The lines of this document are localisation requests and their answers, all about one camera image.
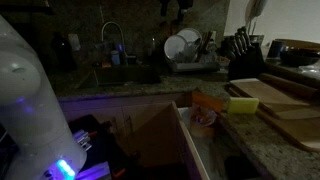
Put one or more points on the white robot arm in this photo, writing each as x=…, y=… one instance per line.
x=30, y=116

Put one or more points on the open white drawer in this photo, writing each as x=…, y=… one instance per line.
x=200, y=156

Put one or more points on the dark kitchen sink basin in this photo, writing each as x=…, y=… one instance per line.
x=126, y=75

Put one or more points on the grey dish rack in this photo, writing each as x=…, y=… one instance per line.
x=193, y=67

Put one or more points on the white dinner plate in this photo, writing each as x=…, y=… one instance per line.
x=190, y=34
x=175, y=46

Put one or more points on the orange packet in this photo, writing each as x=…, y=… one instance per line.
x=206, y=100

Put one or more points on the round container with wrappers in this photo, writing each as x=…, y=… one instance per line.
x=202, y=121

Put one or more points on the white bottle blue label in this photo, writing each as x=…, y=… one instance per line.
x=115, y=58

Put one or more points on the dark wooden utensil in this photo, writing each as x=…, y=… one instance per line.
x=206, y=40

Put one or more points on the yellow sponge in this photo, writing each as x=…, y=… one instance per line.
x=242, y=105

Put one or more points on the black knife block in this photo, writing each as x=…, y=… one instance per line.
x=246, y=66

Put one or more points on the metal clamp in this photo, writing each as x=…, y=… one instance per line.
x=82, y=140

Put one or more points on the small light wooden cutting board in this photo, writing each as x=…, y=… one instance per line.
x=263, y=93

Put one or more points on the dark glass bottle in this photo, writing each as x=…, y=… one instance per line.
x=63, y=53

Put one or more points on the wooden rolling pin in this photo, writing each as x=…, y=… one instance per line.
x=286, y=85

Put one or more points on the dark bowl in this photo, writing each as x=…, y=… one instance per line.
x=298, y=57

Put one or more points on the large wooden cutting board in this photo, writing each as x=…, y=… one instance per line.
x=300, y=133

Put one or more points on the wooden bowl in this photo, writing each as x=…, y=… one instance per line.
x=300, y=43

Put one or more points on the white wall outlet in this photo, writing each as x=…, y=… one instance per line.
x=74, y=42

